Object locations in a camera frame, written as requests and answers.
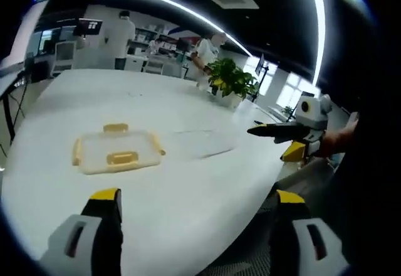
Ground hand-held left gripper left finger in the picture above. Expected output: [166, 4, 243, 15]
[39, 188, 125, 276]

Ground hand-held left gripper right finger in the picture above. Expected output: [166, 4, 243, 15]
[268, 189, 349, 276]

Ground clear plastic lid yellow buckles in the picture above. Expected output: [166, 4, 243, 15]
[71, 122, 166, 176]

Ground person's right hand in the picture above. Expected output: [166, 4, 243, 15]
[321, 121, 360, 159]

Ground grey office chair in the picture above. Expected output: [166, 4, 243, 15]
[200, 158, 340, 276]

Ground slim monitor on pole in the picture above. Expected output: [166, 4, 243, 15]
[254, 53, 271, 103]

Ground green potted plant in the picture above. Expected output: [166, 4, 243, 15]
[207, 57, 260, 110]

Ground curved ceiling light strip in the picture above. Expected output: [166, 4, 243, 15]
[305, 0, 327, 85]
[92, 0, 251, 56]

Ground black folding stand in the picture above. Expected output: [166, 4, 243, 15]
[0, 68, 29, 157]

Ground white chair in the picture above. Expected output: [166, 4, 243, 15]
[51, 40, 76, 76]

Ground dark monitor on stand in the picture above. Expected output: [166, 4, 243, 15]
[73, 18, 105, 38]

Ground white projection board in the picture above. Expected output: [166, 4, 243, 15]
[0, 0, 51, 70]

